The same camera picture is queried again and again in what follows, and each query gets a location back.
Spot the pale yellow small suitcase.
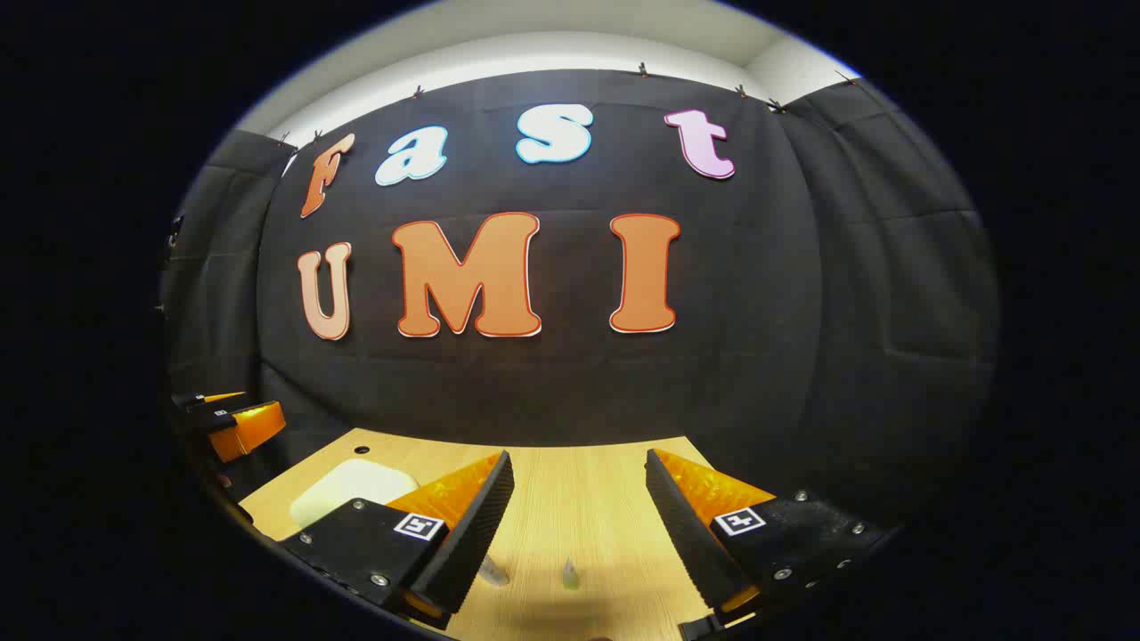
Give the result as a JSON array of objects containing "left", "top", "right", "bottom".
[{"left": 289, "top": 458, "right": 419, "bottom": 530}]

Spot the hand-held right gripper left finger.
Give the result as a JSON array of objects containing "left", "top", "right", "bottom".
[{"left": 281, "top": 450, "right": 516, "bottom": 629}]

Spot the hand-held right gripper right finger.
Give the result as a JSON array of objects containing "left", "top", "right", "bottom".
[{"left": 645, "top": 448, "right": 893, "bottom": 617}]

